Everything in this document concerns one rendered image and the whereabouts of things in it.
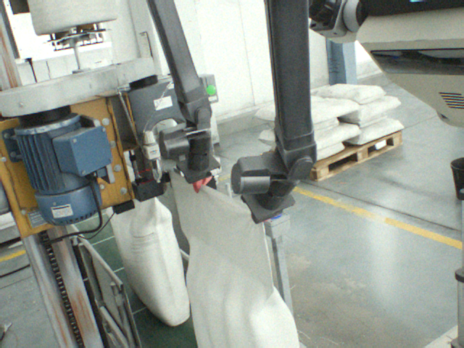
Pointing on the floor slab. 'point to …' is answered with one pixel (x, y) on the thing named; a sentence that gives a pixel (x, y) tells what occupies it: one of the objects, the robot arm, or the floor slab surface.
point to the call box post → (281, 271)
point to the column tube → (76, 296)
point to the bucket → (457, 174)
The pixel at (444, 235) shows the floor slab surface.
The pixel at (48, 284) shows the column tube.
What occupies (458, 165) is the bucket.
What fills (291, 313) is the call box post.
